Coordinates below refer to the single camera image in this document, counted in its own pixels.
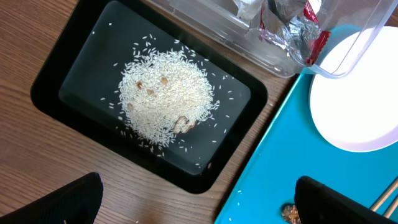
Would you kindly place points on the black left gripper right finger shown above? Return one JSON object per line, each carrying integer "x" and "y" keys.
{"x": 318, "y": 204}

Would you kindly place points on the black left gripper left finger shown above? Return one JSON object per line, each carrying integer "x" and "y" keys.
{"x": 77, "y": 202}

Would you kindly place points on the brown food scrap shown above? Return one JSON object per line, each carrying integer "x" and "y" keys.
{"x": 290, "y": 214}

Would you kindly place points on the wooden chopstick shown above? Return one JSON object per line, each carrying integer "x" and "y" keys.
{"x": 386, "y": 194}
{"x": 392, "y": 207}

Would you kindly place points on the large pink plate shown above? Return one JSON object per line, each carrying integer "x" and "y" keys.
{"x": 358, "y": 113}

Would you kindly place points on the red snack wrapper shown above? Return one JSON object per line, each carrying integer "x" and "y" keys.
{"x": 293, "y": 26}

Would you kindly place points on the white paper napkin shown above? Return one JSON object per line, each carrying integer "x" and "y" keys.
{"x": 249, "y": 10}

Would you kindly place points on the black waste tray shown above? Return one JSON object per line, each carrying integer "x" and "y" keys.
{"x": 78, "y": 83}

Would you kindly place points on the clear plastic waste bin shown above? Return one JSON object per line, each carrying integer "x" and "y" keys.
{"x": 353, "y": 26}

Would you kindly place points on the teal plastic tray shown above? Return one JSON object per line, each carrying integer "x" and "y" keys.
{"x": 293, "y": 147}

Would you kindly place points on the spilled rice pile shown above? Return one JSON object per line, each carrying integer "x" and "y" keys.
{"x": 169, "y": 100}

